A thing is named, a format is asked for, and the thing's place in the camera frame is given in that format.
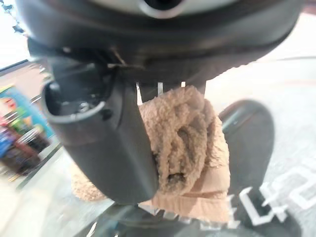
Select dark robot foot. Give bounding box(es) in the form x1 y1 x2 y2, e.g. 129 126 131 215
218 99 276 196

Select colourful blurred shelf goods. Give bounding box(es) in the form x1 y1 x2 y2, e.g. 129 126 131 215
0 85 54 176

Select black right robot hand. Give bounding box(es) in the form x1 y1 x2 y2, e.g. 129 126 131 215
14 0 305 205

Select beige fluffy cloth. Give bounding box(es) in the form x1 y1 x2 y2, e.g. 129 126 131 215
71 85 232 224

